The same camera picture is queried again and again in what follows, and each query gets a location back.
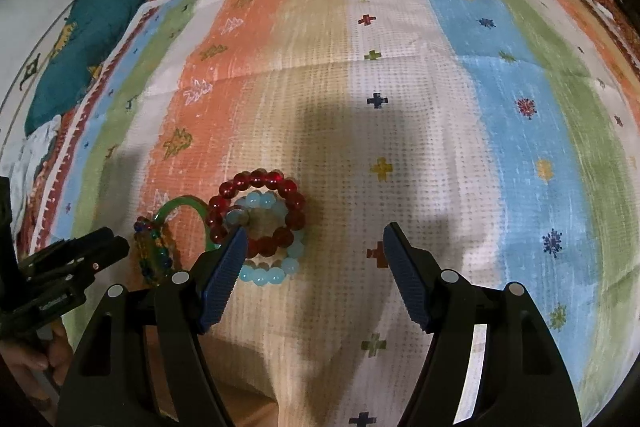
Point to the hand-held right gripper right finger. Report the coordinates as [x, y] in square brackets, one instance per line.
[407, 274]

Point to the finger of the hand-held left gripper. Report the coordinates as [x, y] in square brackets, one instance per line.
[75, 257]

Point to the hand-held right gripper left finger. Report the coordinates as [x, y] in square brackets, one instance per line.
[222, 279]

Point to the green jade bangle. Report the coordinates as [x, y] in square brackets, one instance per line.
[182, 209]

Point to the person's left hand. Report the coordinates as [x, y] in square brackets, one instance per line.
[37, 364]

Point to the striped patterned blanket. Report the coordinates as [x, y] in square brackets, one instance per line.
[380, 132]

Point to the teal cloth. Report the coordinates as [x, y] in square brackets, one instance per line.
[82, 42]

